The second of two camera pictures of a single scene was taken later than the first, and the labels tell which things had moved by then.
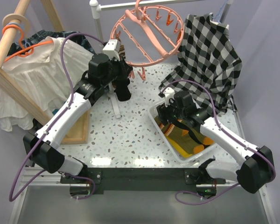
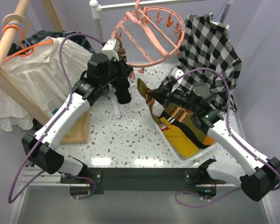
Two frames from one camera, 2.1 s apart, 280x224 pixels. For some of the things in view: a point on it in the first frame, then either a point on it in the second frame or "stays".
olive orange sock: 182,136 → 144,90
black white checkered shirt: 207,55 stays
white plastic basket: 153,113 stays
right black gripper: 162,110 → 163,94
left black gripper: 124,68 stays
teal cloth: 54,111 stays
